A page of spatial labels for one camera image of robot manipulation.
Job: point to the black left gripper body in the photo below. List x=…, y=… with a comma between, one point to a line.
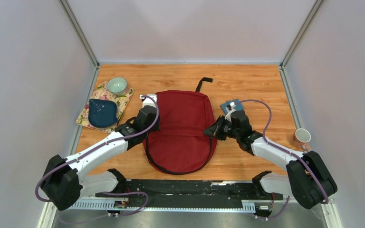
x=157, y=127

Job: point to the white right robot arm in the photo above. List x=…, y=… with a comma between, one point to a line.
x=308, y=179

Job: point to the orange white mug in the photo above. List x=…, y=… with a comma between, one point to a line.
x=300, y=139

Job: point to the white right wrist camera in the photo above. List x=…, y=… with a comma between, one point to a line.
x=230, y=110

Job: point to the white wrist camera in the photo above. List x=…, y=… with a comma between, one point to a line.
x=230, y=110
x=148, y=100

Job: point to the red backpack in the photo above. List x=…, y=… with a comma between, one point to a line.
x=176, y=145

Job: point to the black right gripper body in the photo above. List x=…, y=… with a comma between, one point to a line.
x=228, y=131

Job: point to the floral tray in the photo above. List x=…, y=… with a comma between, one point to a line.
x=101, y=92

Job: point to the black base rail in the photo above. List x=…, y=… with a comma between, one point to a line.
x=194, y=194

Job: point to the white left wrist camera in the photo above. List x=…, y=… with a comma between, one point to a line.
x=148, y=100

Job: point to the blue snap wallet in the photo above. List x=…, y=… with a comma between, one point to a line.
x=238, y=107

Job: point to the light green ceramic bowl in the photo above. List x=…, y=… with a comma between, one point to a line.
x=117, y=85

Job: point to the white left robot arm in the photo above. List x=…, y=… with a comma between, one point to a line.
x=66, y=180

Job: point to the dark blue leaf plate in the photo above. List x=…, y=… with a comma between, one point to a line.
x=102, y=113

